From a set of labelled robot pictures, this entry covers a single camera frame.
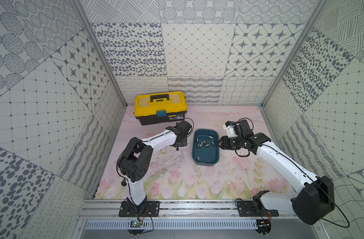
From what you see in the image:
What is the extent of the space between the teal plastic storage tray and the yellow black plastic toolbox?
200 mm

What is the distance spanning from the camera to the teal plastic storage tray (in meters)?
0.91

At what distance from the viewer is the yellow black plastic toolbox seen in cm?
99
